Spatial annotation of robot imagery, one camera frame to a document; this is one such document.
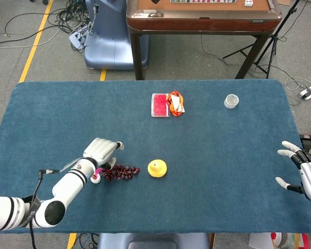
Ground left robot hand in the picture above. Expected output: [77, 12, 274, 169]
[82, 137, 125, 169]

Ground red grape bunch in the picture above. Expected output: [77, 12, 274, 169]
[100, 163, 141, 183]

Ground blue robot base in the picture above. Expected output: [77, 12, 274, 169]
[83, 0, 150, 70]

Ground colourful feather shuttlecock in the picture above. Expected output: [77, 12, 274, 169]
[90, 167, 103, 184]

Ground yellow pear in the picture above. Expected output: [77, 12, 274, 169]
[147, 159, 168, 178]

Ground red and white bag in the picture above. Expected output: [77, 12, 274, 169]
[271, 232, 310, 249]

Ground orange patterned ribbon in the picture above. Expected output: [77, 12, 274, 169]
[166, 91, 186, 117]

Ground white power strip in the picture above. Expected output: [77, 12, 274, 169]
[298, 82, 311, 101]

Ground grey robot torso base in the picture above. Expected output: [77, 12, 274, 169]
[97, 232, 210, 249]

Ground small white round container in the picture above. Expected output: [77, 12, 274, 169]
[223, 93, 240, 110]

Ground grey power strip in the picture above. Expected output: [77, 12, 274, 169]
[68, 24, 90, 50]

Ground black tripod stand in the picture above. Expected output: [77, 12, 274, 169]
[222, 0, 301, 79]

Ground brown mahjong table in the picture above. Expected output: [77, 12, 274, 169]
[126, 0, 283, 80]

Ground face-up mahjong tile row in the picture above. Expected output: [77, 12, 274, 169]
[170, 0, 237, 4]

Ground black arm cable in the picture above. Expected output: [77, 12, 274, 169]
[22, 168, 62, 249]

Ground tangled black floor cables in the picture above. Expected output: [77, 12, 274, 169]
[46, 0, 96, 34]

